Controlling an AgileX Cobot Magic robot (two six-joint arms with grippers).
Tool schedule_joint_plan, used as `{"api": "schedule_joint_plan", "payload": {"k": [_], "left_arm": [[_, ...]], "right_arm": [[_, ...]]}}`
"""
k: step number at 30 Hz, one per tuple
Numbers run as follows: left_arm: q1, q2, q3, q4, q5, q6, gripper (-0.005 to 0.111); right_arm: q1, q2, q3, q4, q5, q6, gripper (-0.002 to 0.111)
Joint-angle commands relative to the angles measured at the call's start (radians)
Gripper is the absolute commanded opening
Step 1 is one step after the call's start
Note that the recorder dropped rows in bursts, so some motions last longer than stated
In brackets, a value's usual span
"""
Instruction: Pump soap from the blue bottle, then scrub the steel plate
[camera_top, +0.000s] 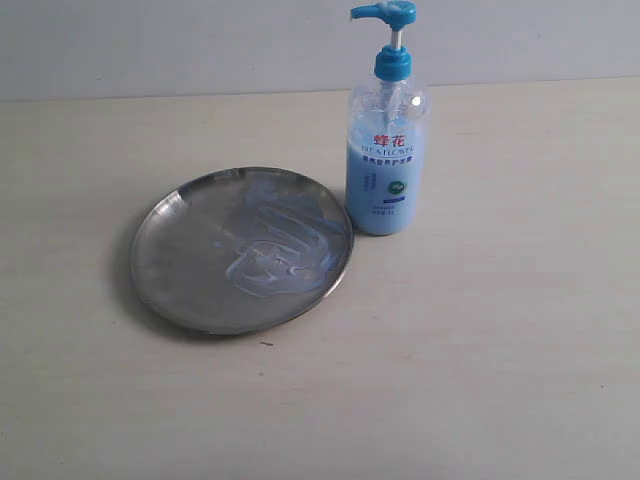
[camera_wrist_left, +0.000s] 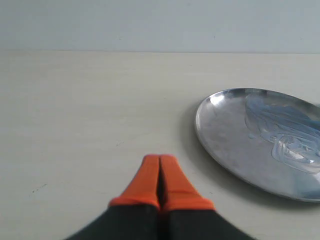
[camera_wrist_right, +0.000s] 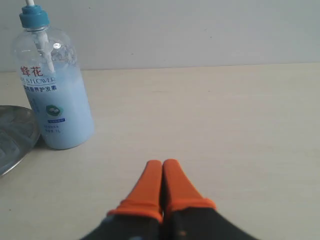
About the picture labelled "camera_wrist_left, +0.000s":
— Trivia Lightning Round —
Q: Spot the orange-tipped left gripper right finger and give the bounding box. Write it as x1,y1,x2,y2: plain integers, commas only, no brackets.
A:
160,155,253,240

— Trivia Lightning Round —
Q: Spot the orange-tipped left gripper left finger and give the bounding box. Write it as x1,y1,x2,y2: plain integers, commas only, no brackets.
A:
68,154,160,240

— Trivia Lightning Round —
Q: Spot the smeared light blue paste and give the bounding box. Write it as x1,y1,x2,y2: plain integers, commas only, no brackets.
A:
245,93,320,175

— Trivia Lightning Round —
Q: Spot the round stainless steel plate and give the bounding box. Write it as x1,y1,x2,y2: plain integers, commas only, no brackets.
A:
194,88,320,203

